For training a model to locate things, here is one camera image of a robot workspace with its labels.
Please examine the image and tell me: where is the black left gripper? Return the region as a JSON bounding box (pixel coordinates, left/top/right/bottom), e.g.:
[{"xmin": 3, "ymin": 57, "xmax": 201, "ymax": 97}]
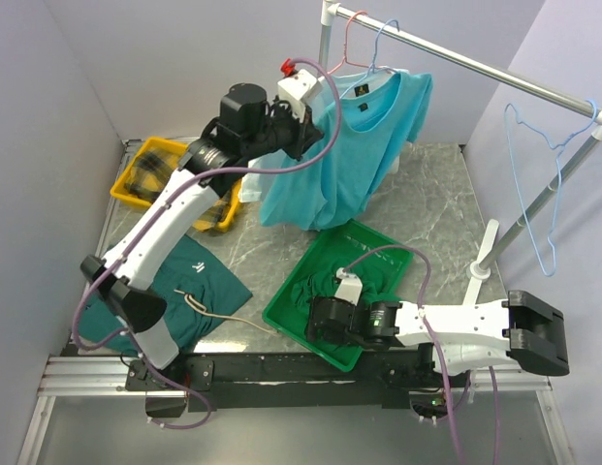
[{"xmin": 244, "ymin": 94, "xmax": 325, "ymax": 162}]

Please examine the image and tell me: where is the green plastic bin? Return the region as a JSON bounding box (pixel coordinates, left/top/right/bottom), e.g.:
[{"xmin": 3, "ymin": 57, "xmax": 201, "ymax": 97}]
[{"xmin": 261, "ymin": 217, "xmax": 415, "ymax": 373}]

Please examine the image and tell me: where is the light blue t shirt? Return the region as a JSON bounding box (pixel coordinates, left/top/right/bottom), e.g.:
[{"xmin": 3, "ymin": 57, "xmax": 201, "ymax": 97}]
[{"xmin": 260, "ymin": 72, "xmax": 433, "ymax": 231}]

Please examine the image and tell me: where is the blue wire hanger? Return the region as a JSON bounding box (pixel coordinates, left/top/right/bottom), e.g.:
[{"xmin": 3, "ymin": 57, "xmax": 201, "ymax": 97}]
[
  {"xmin": 331, "ymin": 15, "xmax": 408, "ymax": 99},
  {"xmin": 503, "ymin": 103, "xmax": 595, "ymax": 278}
]

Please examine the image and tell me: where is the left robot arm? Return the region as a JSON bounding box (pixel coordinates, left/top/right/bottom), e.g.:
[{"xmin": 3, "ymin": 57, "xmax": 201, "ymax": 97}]
[{"xmin": 80, "ymin": 78, "xmax": 324, "ymax": 389}]

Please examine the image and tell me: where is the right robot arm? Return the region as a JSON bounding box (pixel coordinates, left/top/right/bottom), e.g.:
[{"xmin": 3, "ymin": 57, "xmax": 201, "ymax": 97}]
[{"xmin": 304, "ymin": 291, "xmax": 570, "ymax": 387}]

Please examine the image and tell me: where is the white t shirt on hanger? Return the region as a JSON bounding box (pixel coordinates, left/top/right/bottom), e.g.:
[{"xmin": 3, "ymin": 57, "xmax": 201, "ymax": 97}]
[{"xmin": 238, "ymin": 69, "xmax": 407, "ymax": 203}]

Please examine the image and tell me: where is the green cloth in bin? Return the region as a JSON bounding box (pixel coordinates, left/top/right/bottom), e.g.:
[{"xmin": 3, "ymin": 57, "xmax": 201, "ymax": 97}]
[{"xmin": 286, "ymin": 270, "xmax": 399, "ymax": 334}]

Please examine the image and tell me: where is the yellow plaid cloth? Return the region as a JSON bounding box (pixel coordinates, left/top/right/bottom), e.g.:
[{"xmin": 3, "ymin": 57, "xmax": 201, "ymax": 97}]
[{"xmin": 120, "ymin": 148, "xmax": 239, "ymax": 232}]

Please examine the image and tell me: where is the yellow plastic bin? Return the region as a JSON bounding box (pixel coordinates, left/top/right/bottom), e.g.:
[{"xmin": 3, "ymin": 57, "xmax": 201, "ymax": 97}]
[{"xmin": 110, "ymin": 137, "xmax": 240, "ymax": 233}]

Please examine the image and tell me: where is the dark teal garment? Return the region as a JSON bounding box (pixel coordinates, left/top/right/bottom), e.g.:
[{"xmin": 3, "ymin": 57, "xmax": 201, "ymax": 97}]
[{"xmin": 79, "ymin": 235, "xmax": 252, "ymax": 356}]

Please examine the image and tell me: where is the white rack base foot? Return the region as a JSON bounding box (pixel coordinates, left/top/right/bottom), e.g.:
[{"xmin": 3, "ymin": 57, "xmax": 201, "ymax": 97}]
[{"xmin": 463, "ymin": 219, "xmax": 499, "ymax": 305}]

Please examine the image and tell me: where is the metal clothes rack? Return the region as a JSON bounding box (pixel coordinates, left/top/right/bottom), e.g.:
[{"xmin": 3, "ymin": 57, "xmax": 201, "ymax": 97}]
[{"xmin": 316, "ymin": 0, "xmax": 602, "ymax": 272}]

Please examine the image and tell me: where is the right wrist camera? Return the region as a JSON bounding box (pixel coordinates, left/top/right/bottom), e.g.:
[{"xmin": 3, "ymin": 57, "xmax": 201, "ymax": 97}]
[{"xmin": 334, "ymin": 268, "xmax": 363, "ymax": 306}]

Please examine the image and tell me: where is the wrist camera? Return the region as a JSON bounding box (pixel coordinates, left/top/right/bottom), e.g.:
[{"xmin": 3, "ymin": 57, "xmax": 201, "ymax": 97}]
[
  {"xmin": 277, "ymin": 59, "xmax": 322, "ymax": 121},
  {"xmin": 334, "ymin": 268, "xmax": 363, "ymax": 306}
]

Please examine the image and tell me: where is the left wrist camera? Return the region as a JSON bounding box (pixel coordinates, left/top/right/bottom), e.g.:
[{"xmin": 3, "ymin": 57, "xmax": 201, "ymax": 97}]
[{"xmin": 277, "ymin": 59, "xmax": 322, "ymax": 121}]

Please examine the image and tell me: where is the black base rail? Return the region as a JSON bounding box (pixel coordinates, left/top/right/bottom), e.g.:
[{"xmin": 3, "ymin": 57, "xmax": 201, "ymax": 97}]
[{"xmin": 122, "ymin": 349, "xmax": 443, "ymax": 419}]

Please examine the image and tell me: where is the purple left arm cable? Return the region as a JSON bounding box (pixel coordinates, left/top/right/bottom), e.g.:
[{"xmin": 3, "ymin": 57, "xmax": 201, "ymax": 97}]
[{"xmin": 71, "ymin": 56, "xmax": 343, "ymax": 352}]

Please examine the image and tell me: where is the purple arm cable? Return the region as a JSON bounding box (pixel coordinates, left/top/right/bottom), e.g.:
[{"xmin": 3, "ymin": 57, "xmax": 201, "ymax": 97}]
[
  {"xmin": 338, "ymin": 245, "xmax": 500, "ymax": 465},
  {"xmin": 71, "ymin": 56, "xmax": 343, "ymax": 352}
]

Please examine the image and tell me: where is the beige drawstring cord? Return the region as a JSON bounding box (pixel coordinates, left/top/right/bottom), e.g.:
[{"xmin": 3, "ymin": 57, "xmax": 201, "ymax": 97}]
[{"xmin": 175, "ymin": 288, "xmax": 284, "ymax": 336}]

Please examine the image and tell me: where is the pink wire hanger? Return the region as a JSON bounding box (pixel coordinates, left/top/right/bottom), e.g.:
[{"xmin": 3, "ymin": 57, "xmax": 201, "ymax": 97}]
[{"xmin": 327, "ymin": 10, "xmax": 374, "ymax": 78}]

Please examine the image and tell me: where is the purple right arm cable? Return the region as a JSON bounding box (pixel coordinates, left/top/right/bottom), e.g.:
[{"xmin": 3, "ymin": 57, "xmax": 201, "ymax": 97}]
[{"xmin": 338, "ymin": 245, "xmax": 500, "ymax": 465}]

